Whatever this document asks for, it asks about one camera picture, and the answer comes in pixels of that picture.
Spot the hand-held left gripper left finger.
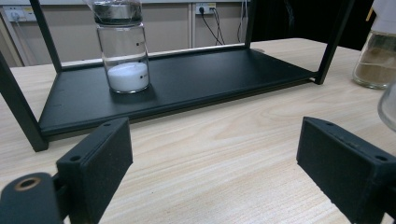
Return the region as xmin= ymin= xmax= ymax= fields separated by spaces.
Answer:
xmin=55 ymin=117 xmax=134 ymax=224

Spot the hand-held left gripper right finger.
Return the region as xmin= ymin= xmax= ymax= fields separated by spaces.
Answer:
xmin=295 ymin=116 xmax=396 ymax=224

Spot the white-lid glass jar white powder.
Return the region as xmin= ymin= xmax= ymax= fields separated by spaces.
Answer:
xmin=376 ymin=81 xmax=396 ymax=133

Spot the silver-lid glass jar white powder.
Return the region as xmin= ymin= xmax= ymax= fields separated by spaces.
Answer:
xmin=92 ymin=0 xmax=151 ymax=94

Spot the white-lid glass jar brown powder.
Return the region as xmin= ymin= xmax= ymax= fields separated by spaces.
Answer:
xmin=352 ymin=0 xmax=396 ymax=91

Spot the black two-tier metal rack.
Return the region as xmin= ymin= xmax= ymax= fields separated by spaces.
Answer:
xmin=0 ymin=0 xmax=356 ymax=153

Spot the dark curtain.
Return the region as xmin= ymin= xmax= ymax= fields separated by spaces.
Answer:
xmin=251 ymin=0 xmax=376 ymax=51

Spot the black power cable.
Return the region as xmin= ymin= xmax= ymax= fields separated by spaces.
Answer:
xmin=199 ymin=8 xmax=224 ymax=47
xmin=212 ymin=8 xmax=227 ymax=47

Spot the white wall socket with plugs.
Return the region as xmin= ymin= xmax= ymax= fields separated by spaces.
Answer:
xmin=195 ymin=2 xmax=217 ymax=15

